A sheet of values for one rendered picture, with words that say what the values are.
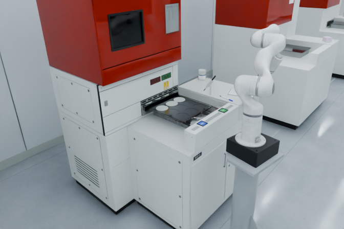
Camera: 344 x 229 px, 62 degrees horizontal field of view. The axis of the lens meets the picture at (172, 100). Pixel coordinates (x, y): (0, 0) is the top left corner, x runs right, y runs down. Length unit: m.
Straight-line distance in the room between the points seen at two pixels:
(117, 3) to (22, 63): 1.67
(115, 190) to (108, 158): 0.33
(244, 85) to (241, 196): 0.79
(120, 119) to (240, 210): 1.08
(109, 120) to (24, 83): 1.49
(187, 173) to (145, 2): 1.20
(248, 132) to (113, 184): 1.18
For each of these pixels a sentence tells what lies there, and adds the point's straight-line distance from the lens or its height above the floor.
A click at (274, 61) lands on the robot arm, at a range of 2.42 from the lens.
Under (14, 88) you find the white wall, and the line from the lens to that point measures 3.40.
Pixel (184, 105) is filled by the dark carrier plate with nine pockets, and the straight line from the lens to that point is 2.39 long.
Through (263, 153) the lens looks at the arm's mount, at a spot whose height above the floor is 0.90.
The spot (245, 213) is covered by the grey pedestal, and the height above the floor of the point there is 0.36.
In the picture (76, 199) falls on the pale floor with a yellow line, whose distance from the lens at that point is 2.97.
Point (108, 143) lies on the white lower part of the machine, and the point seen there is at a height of 0.75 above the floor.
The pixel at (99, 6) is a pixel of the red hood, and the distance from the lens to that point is 1.88.
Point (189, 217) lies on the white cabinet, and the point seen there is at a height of 0.29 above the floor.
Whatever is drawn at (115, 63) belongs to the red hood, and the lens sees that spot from 2.00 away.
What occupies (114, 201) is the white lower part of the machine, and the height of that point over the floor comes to 0.20.
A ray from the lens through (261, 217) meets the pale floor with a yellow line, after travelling 2.74.
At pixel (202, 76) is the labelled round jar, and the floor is 1.00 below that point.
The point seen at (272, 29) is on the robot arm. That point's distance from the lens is 2.12.
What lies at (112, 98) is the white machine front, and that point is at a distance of 2.12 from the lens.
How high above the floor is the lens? 1.93
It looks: 24 degrees down
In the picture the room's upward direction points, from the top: 1 degrees counter-clockwise
